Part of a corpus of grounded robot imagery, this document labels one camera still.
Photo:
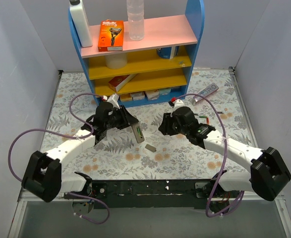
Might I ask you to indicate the white air conditioner remote control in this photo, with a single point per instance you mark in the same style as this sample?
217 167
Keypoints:
138 133

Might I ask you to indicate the clear plastic water bottle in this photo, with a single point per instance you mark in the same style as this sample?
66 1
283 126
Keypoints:
135 14

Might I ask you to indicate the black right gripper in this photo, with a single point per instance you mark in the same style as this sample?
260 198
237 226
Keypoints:
167 124

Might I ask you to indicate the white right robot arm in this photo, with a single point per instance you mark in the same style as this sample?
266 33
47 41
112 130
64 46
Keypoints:
266 173

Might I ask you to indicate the blue and yellow shelf unit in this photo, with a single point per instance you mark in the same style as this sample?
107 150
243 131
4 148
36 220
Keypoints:
153 72

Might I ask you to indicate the silver toothpaste box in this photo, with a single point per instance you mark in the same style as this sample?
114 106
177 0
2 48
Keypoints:
210 89

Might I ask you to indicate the red tea box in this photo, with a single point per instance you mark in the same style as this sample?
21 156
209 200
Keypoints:
118 82

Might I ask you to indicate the white wrapped sponge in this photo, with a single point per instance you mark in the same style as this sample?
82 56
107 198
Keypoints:
136 96

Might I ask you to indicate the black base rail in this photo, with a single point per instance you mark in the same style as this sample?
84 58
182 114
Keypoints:
158 193

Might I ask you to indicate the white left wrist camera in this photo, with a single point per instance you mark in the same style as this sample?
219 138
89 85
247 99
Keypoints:
113 99

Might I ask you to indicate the floral patterned table mat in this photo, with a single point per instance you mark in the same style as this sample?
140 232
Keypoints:
119 156

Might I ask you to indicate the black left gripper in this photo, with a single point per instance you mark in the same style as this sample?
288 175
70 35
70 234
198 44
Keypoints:
125 117

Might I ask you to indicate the green teal sponge pack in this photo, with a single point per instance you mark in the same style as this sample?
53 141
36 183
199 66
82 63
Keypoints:
164 91

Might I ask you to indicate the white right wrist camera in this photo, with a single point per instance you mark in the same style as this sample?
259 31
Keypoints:
176 103

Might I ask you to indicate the orange Gillette razor box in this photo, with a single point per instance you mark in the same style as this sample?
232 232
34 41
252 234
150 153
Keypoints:
111 36

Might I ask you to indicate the red and white sponge pack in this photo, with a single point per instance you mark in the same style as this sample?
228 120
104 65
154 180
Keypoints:
152 94

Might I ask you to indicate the yellow wrapped sponge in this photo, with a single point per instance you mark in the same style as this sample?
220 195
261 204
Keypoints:
125 97

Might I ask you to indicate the white plastic bottle black cap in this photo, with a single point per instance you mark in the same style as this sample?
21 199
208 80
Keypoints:
81 23

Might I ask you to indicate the grey remote battery cover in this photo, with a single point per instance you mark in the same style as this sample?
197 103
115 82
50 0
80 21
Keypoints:
150 148

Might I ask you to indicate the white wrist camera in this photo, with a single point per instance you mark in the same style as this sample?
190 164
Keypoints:
113 99
176 103

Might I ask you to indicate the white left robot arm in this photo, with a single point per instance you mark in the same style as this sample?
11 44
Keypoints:
43 176

